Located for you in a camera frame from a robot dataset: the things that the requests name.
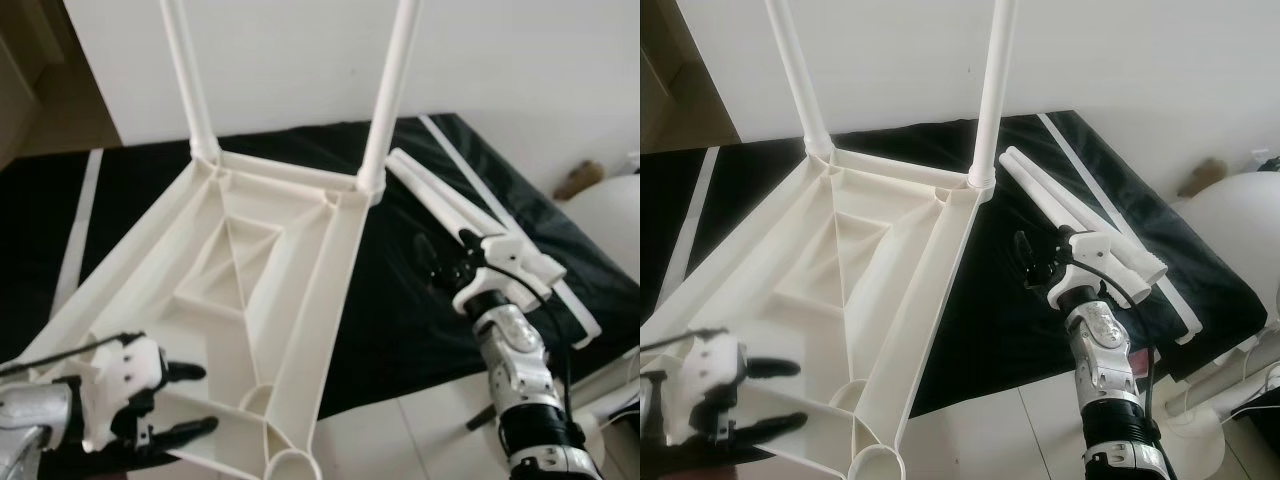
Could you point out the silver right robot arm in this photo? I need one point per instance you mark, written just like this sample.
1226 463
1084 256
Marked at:
1105 360
515 370

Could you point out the pink item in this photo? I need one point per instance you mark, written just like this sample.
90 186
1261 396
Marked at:
1146 357

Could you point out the brown plush object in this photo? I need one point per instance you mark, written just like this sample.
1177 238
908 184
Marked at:
1203 176
580 180

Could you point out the dark metal bed leg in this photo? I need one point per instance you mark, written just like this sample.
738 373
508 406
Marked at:
480 418

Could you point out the white standing fan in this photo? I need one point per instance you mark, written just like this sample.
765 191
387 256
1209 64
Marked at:
615 215
1235 215

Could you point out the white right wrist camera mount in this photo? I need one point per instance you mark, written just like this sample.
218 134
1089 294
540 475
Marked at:
500 250
1085 245

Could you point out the wall socket with black plug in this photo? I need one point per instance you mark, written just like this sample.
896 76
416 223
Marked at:
632 155
1265 155

